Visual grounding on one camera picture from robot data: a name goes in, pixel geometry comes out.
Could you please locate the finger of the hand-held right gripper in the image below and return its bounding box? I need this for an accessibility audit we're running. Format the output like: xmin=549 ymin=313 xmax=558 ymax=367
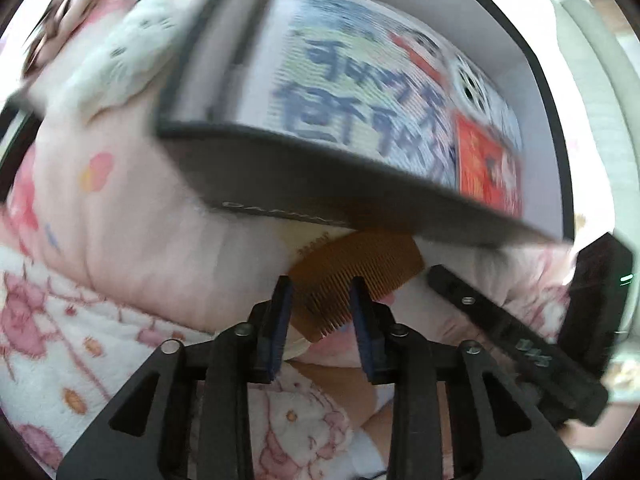
xmin=427 ymin=264 xmax=611 ymax=426

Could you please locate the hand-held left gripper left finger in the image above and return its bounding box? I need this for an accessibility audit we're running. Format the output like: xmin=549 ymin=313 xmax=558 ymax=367
xmin=56 ymin=275 xmax=293 ymax=480

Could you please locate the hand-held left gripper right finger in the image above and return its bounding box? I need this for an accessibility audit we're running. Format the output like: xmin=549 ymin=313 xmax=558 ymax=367
xmin=348 ymin=276 xmax=583 ymax=480

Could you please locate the wooden comb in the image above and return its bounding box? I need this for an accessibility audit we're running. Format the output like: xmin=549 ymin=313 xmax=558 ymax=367
xmin=287 ymin=230 xmax=426 ymax=343

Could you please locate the black storage box white inside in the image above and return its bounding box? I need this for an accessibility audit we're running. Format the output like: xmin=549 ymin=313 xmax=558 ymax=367
xmin=155 ymin=0 xmax=576 ymax=251

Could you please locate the red packet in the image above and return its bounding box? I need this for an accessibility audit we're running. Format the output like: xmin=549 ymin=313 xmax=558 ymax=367
xmin=455 ymin=112 xmax=523 ymax=218

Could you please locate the pink printed blanket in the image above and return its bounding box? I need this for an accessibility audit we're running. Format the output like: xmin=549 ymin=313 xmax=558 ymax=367
xmin=0 ymin=0 xmax=581 ymax=376

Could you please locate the white fleece printed cloth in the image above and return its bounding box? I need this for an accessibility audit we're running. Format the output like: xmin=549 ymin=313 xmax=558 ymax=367
xmin=0 ymin=245 xmax=396 ymax=480

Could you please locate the white plush toy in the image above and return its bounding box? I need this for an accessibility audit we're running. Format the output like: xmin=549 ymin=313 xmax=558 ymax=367
xmin=65 ymin=0 xmax=201 ymax=111

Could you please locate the black angular frame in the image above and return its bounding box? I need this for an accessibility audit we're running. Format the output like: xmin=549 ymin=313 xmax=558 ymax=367
xmin=0 ymin=105 xmax=41 ymax=176

